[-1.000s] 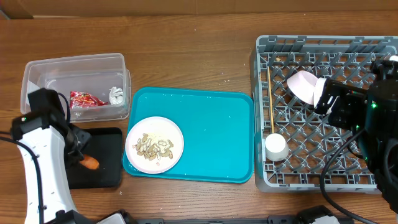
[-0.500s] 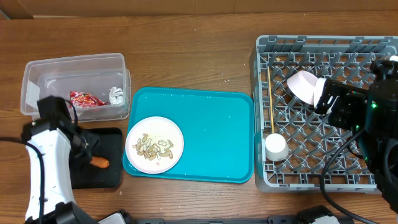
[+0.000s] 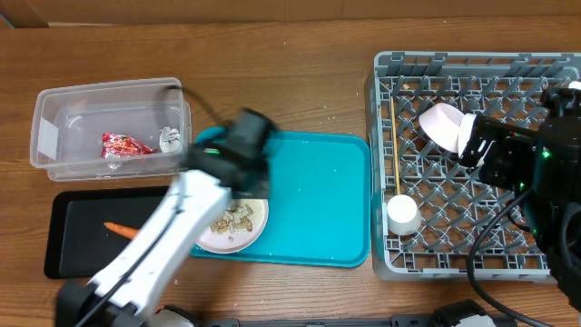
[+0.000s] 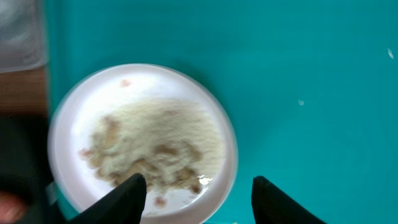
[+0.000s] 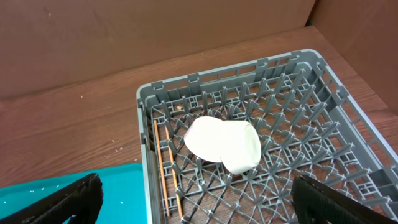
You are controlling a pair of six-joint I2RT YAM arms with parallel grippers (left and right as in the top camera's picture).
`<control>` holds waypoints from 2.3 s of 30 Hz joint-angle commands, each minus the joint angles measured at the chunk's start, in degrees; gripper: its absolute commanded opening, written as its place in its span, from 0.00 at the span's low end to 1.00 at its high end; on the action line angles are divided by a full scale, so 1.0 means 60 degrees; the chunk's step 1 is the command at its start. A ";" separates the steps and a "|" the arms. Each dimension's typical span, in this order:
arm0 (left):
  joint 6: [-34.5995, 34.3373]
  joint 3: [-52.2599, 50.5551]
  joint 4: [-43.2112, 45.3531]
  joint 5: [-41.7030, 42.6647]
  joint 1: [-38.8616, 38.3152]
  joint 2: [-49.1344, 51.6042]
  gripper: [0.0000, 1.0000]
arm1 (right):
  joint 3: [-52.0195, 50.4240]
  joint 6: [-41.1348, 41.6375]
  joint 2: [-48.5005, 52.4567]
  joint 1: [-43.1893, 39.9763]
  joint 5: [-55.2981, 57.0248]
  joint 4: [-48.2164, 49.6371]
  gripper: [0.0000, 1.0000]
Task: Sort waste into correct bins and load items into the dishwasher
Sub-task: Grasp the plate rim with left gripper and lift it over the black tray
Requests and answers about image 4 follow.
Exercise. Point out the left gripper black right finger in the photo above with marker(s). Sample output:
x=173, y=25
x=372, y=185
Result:
x=270, y=205

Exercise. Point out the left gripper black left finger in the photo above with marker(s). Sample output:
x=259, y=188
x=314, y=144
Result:
x=123, y=205

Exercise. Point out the white plate with peanuts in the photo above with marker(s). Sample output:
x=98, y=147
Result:
x=148, y=119

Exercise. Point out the black plastic tray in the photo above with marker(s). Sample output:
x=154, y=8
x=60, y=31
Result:
x=24, y=170

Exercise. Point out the teal plastic tray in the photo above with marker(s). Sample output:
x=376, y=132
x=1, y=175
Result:
x=310, y=87

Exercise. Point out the clear plastic bin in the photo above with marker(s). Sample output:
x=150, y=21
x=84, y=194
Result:
x=23, y=35

